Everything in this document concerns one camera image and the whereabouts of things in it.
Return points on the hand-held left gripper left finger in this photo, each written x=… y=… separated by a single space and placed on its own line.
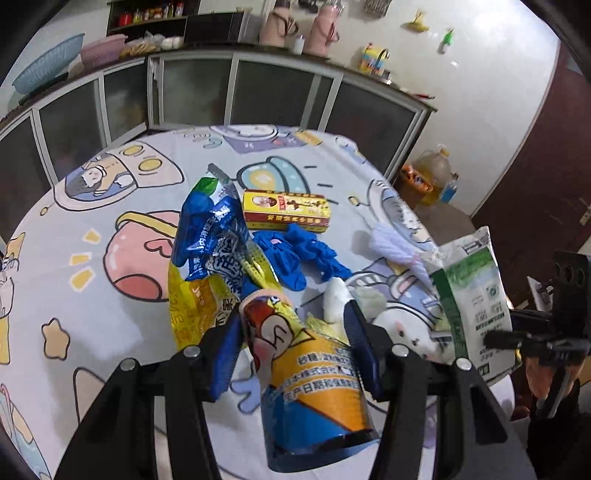
x=225 y=364

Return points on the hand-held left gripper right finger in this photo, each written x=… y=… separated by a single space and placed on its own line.
x=364 y=364

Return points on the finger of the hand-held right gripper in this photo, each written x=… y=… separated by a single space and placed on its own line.
x=517 y=339

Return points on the yellow and blue snack wrapper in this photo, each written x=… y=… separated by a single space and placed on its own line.
x=304 y=369

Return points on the green and white plastic bag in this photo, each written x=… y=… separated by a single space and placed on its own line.
x=475 y=295

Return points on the blue rubber glove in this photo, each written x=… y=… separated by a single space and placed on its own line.
x=300 y=251

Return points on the yellow and red carton box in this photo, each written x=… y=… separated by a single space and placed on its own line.
x=286 y=210

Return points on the person's right hand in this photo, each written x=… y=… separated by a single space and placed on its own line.
x=538 y=376

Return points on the white plush toy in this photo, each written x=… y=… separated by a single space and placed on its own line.
x=406 y=332

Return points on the yellow foil snack wrapper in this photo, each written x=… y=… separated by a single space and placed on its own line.
x=194 y=304

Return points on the white crumpled tissue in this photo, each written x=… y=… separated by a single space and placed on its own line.
x=341 y=297

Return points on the dark brown door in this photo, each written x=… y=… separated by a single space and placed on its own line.
x=545 y=184

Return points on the pale lavender crumpled tissue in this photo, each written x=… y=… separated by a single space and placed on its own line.
x=397 y=244

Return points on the blue foil snack bag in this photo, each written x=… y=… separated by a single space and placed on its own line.
x=207 y=226

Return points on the blue liquid plastic bottle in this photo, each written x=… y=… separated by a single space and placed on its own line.
x=450 y=189

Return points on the large cooking oil bottle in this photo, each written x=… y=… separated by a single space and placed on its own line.
x=436 y=173

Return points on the brown bucket with wrappers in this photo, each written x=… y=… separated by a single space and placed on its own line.
x=414 y=182

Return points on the glass door kitchen cabinet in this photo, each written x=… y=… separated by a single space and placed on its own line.
x=258 y=87

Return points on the pack of cleaning bottles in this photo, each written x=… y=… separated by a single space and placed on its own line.
x=374 y=60

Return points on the small white cup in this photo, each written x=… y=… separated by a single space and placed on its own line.
x=298 y=45

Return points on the pink thermos flask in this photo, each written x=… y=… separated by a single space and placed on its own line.
x=277 y=27
x=325 y=32

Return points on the black microwave oven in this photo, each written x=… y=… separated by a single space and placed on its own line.
x=217 y=28

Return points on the pink plastic basin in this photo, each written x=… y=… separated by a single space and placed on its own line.
x=102 y=50

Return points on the blue plastic basket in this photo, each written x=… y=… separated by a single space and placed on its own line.
x=46 y=62

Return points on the dark spice shelf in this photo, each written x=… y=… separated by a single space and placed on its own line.
x=152 y=14

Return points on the yellow wall brush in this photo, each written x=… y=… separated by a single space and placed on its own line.
x=418 y=25

